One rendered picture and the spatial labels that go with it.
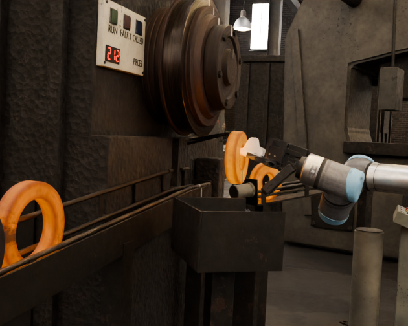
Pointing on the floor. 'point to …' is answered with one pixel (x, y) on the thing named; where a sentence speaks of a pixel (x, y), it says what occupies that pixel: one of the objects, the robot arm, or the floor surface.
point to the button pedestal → (406, 265)
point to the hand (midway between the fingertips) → (238, 151)
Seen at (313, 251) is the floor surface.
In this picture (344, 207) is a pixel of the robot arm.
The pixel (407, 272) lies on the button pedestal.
